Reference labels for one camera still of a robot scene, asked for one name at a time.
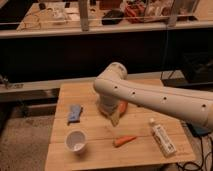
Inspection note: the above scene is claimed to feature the red tool on bench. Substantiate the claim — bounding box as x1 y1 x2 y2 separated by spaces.
124 4 145 23

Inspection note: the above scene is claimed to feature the grey right metal post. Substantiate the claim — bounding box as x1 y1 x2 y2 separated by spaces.
167 0 182 27

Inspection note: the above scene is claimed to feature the orange round plate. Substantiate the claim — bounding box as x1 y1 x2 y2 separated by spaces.
97 100 128 118

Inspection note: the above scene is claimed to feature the white glue bottle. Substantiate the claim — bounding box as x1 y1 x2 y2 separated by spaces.
149 118 176 157

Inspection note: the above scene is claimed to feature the blue folded cloth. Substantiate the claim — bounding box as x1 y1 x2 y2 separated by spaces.
67 104 83 124

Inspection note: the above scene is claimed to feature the black cable on floor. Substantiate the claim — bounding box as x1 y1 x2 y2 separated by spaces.
175 133 213 171

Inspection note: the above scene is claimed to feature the grey vertical metal post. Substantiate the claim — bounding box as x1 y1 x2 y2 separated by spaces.
78 0 89 31

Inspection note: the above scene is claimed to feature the orange carrot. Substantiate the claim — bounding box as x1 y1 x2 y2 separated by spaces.
113 136 136 148

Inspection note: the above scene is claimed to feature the black object on bench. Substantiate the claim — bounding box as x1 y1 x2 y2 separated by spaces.
101 10 124 25

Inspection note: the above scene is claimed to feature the black power adapter box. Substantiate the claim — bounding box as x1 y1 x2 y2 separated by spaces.
188 124 210 137

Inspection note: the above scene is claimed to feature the white paper cup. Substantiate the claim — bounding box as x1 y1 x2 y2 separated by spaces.
65 130 86 154

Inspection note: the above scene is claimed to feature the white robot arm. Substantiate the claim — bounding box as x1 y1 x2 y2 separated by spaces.
93 62 213 131

